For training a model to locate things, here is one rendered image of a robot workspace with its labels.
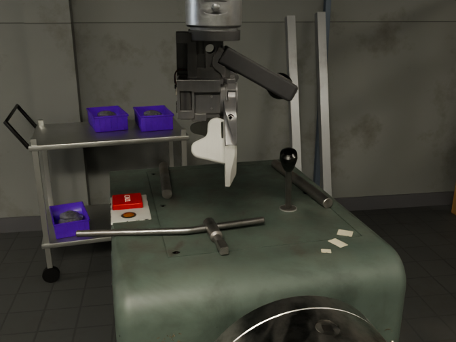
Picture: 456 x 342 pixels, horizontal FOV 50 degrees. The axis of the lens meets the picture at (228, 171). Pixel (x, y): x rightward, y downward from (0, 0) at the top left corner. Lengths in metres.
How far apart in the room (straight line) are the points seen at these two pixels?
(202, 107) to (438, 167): 3.99
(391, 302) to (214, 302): 0.30
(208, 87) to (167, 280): 0.30
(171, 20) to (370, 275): 3.03
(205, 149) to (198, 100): 0.07
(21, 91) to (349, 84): 2.46
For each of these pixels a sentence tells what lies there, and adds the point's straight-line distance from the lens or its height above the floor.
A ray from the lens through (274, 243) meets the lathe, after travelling 0.85.
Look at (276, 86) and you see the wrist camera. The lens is 0.67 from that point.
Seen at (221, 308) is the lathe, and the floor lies 1.21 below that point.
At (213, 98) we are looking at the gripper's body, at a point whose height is 1.52.
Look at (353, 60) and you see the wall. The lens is 3.99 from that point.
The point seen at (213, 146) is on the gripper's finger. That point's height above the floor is 1.47.
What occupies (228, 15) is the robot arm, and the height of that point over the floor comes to 1.63.
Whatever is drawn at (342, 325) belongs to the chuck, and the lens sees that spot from 0.70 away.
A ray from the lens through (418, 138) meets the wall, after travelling 4.38.
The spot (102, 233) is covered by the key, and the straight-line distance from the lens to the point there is 0.89.
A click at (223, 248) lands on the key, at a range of 0.79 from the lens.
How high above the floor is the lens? 1.64
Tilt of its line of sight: 18 degrees down
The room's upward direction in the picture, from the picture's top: straight up
